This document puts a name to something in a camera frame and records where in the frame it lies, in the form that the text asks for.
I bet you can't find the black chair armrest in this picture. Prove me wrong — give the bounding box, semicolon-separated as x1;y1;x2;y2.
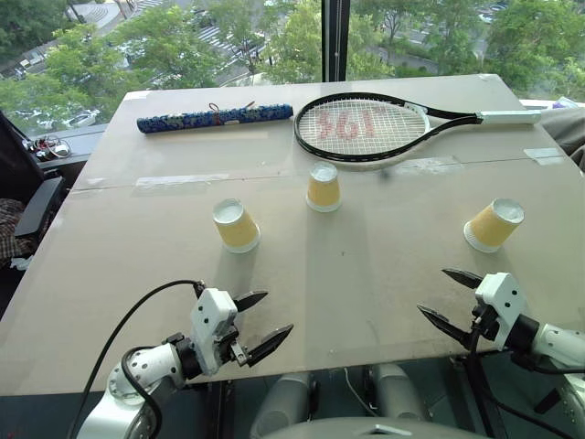
13;175;66;240

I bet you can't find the black and white tennis racket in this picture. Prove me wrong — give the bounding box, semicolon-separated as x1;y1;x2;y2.
292;92;543;173

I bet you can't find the thin white cable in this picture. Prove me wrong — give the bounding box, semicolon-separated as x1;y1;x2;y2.
342;365;381;418

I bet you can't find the clear tape strip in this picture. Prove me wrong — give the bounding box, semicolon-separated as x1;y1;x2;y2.
134;173;230;189
522;146;565;166
396;156;463;176

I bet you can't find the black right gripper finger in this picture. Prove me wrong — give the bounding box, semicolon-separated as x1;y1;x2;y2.
416;305;473;348
441;268;485;290

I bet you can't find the dark window frame post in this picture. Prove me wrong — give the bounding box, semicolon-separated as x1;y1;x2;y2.
320;0;352;84

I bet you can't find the blue patterned fabric tube case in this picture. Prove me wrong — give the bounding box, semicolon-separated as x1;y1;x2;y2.
135;102;294;135

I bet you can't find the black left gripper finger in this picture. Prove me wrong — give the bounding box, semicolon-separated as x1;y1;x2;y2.
246;323;294;369
233;290;270;314

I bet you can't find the grey rounded robot leg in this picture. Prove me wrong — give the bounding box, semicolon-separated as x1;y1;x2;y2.
370;362;431;423
250;370;322;439

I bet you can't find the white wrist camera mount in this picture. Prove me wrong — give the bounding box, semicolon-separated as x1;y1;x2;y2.
188;287;239;377
473;272;527;349

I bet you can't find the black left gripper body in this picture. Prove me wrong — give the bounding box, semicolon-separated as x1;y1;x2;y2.
213;321;251;368

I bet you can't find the bundle of small wires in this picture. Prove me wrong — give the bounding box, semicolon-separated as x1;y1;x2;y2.
21;134;73;162

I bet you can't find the grey cushion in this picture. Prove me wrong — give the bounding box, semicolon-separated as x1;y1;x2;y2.
538;106;585;174

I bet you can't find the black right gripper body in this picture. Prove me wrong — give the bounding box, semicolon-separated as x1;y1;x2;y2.
465;304;501;353

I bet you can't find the grey rounded robot torso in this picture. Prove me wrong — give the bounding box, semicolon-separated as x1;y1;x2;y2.
272;414;463;439

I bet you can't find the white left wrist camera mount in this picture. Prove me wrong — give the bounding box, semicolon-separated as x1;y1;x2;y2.
188;287;239;377

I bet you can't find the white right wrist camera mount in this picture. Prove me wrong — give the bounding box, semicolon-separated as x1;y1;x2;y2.
473;272;527;349

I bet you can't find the yellow paper cup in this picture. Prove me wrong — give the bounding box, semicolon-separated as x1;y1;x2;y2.
463;197;526;254
304;161;343;214
212;198;262;255

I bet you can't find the plaid cloth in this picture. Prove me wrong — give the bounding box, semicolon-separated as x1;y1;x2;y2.
0;198;37;272

